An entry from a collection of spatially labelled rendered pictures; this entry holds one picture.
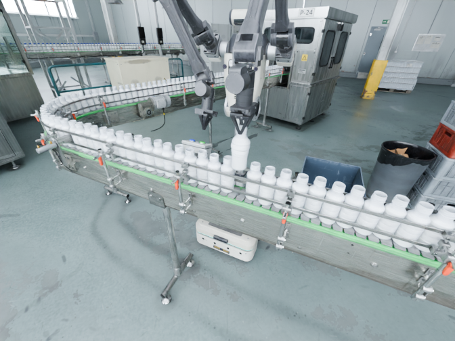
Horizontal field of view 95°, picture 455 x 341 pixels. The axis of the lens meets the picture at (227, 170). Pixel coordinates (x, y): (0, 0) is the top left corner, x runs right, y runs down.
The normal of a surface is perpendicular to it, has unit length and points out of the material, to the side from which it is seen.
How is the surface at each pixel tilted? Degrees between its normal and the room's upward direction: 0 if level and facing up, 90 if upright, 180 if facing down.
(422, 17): 90
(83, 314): 0
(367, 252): 90
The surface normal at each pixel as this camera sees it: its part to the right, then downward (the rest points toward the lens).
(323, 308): 0.02, -0.84
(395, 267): -0.41, 0.48
